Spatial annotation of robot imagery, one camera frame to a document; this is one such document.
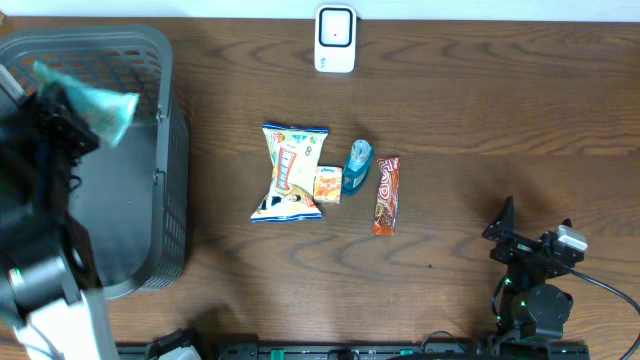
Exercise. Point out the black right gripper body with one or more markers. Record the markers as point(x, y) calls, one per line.
point(522, 275)

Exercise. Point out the grey plastic shopping basket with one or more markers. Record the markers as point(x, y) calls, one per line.
point(134, 196)

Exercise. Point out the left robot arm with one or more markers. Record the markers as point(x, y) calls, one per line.
point(51, 293)

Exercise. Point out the yellow snack chip bag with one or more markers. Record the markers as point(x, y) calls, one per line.
point(294, 152)

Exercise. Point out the orange Top chocolate bar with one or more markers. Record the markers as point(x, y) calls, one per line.
point(387, 197)

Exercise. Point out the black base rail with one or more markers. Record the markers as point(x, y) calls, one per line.
point(436, 348)

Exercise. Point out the orange tissue pack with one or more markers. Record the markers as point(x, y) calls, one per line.
point(328, 184)

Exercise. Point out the blue mouthwash bottle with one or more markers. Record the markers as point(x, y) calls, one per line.
point(357, 167)

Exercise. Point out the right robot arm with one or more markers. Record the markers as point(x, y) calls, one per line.
point(530, 312)

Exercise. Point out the white wet wipes pack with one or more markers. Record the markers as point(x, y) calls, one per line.
point(108, 113)

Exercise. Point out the white barcode scanner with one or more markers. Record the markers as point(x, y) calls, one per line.
point(335, 39)

